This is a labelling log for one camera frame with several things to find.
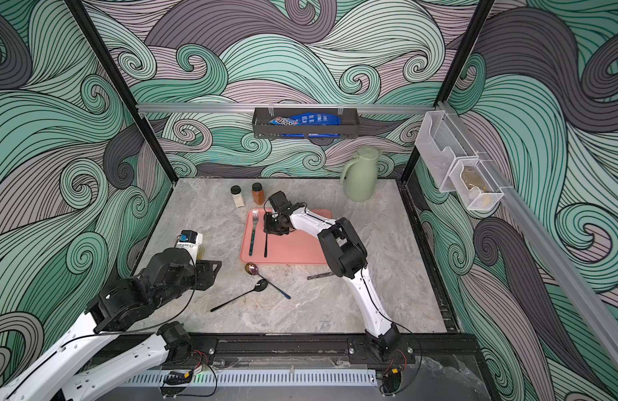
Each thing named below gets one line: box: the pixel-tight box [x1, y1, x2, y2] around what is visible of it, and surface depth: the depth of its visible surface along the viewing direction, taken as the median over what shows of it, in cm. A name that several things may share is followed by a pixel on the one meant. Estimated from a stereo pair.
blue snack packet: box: [268, 112, 342, 127], surface depth 94 cm
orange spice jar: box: [252, 182, 265, 206], surface depth 108 cm
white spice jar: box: [230, 184, 245, 209], surface depth 106 cm
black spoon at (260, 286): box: [210, 279, 269, 313], surface depth 87 cm
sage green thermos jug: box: [339, 145, 380, 203], surface depth 102 cm
